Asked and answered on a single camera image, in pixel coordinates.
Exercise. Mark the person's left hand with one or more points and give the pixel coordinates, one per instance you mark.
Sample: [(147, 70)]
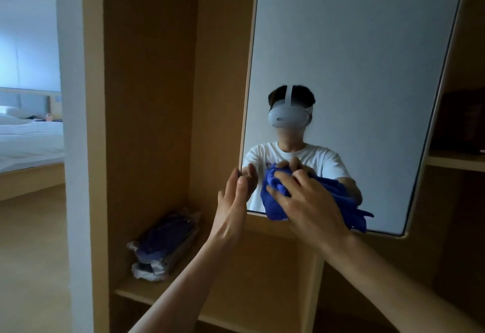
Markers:
[(231, 207)]

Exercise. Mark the person's right hand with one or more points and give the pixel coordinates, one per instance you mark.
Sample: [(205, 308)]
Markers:
[(314, 211)]

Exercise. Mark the blue microfibre cloth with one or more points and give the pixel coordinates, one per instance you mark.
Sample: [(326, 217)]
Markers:
[(273, 207)]

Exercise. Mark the wooden wardrobe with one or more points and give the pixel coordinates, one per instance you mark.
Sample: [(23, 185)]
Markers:
[(151, 98)]

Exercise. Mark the tall framed mirror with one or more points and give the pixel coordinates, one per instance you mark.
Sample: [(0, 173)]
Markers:
[(360, 41)]

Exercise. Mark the person's right forearm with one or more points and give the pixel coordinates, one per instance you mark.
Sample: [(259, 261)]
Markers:
[(398, 291)]

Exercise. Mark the person's left forearm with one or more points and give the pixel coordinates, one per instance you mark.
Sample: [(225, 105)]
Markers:
[(182, 295)]

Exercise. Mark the blue packet in plastic wrap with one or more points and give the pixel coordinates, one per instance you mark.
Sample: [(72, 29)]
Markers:
[(166, 242)]

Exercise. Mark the small pink object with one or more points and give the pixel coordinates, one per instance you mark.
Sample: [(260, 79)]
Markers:
[(49, 117)]

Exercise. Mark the white pillow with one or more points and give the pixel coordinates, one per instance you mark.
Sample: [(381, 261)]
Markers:
[(11, 112)]

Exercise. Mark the white bed with wooden frame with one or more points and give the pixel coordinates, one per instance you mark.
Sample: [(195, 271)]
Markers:
[(30, 147)]

